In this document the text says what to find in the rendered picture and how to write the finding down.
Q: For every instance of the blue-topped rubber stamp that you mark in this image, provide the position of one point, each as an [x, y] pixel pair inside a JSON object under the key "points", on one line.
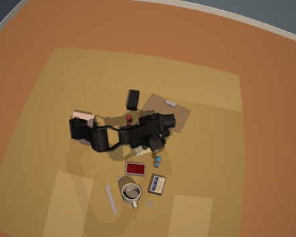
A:
{"points": [[158, 159]]}

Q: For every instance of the grey mug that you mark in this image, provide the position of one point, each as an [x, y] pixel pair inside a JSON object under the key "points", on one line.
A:
{"points": [[131, 194]]}

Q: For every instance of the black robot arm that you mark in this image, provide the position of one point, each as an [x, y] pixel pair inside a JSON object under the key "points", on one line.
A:
{"points": [[151, 125]]}

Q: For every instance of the brown clipboard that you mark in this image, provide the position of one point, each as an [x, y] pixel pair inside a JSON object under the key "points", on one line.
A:
{"points": [[158, 104]]}

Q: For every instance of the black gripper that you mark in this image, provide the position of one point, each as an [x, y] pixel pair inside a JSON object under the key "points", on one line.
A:
{"points": [[141, 141]]}

